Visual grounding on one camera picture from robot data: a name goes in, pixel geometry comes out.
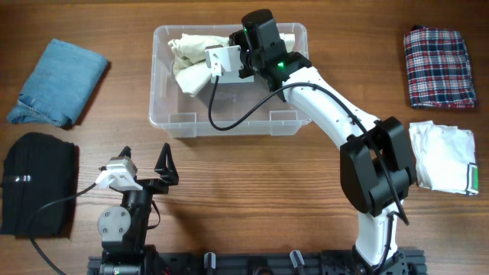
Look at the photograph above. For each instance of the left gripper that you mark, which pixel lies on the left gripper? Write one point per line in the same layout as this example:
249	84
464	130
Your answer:
169	175

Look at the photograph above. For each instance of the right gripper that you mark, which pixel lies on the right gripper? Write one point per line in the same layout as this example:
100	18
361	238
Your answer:
238	37

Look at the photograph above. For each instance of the cream cloth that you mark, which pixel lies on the cream cloth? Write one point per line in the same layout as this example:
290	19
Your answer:
190	67

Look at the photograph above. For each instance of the black garment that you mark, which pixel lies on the black garment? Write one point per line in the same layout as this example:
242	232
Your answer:
39	169

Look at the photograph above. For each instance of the plaid flannel cloth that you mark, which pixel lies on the plaid flannel cloth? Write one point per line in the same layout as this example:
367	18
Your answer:
438	69

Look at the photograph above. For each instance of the white t-shirt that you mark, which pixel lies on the white t-shirt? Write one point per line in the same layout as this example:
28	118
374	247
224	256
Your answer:
445	158

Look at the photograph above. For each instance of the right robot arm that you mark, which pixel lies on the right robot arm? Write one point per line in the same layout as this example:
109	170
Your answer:
376	166

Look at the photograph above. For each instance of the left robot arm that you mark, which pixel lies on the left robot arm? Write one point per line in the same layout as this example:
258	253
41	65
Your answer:
124	228

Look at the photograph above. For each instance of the clear plastic storage container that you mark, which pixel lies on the clear plastic storage container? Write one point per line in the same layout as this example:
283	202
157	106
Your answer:
185	116

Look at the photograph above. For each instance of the folded blue denim jeans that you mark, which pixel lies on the folded blue denim jeans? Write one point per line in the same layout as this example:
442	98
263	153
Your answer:
60	85

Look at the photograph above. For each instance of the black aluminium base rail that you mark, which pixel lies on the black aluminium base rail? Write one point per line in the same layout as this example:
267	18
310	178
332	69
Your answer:
407	262

